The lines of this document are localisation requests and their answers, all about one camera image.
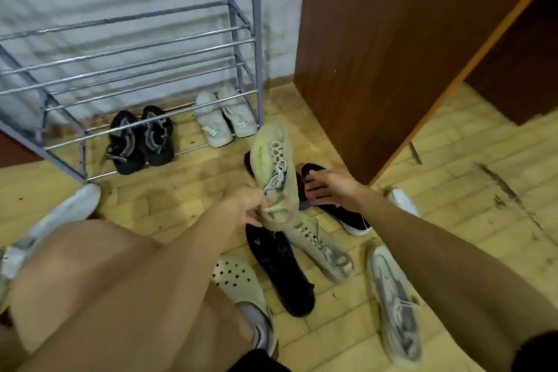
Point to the plain white sneaker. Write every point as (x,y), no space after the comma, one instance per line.
(402,201)
(65,210)

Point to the beige perforated clog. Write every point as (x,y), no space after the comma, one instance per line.
(237,280)

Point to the grey sock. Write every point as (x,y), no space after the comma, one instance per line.
(257,319)

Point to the grey metal shoe rack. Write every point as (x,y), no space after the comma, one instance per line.
(257,36)

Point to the black sneaker grey stripes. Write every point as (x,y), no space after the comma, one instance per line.
(126,143)
(158,136)

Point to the person's left forearm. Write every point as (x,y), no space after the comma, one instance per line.
(165,280)

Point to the black sneaker orange marks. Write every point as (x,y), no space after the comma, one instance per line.
(279,269)

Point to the white knit sneaker green stripe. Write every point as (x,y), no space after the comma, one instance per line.
(237,112)
(213,121)

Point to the person's right forearm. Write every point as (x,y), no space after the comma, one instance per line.
(457,280)

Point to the person's left hand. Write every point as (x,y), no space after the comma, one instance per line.
(248,206)

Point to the black shirt sleeve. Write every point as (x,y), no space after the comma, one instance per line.
(538,354)

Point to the person's bare leg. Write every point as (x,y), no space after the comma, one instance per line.
(65,280)

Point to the dark brown wooden panel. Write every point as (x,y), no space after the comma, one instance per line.
(523,58)

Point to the person's right hand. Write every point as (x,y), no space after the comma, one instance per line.
(335,188)

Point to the beige sneaker neon yellow accent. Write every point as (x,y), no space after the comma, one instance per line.
(274,175)
(324,249)

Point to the black shorts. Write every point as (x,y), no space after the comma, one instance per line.
(257,363)

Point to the black sneaker green stripes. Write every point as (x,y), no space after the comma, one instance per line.
(344,217)

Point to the black sneaker red patches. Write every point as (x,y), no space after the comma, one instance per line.
(249,164)

